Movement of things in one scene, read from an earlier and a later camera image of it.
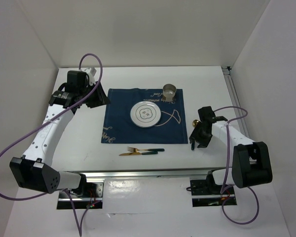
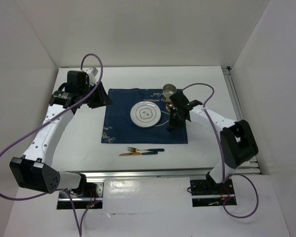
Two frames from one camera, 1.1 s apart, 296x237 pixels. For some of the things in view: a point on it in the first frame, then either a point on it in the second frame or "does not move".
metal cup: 169,91 does not move
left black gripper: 101,98 does not move
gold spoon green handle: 194,123 to 168,106
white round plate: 145,114 does not move
